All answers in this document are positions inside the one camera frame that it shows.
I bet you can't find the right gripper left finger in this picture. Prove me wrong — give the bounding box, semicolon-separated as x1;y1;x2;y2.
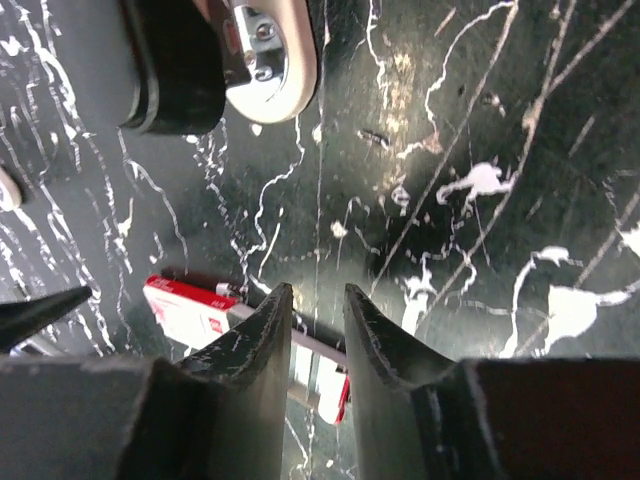
1;283;292;479

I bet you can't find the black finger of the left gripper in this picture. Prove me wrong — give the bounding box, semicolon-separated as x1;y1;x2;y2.
1;286;92;350

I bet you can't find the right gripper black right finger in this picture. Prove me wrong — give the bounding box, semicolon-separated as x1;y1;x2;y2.
344;284;639;479

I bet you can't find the staple box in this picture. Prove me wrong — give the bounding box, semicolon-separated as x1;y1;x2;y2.
143;275;350;425

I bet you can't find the black grey stapler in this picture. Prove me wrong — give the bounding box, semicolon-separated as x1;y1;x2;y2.
117;1;318;135

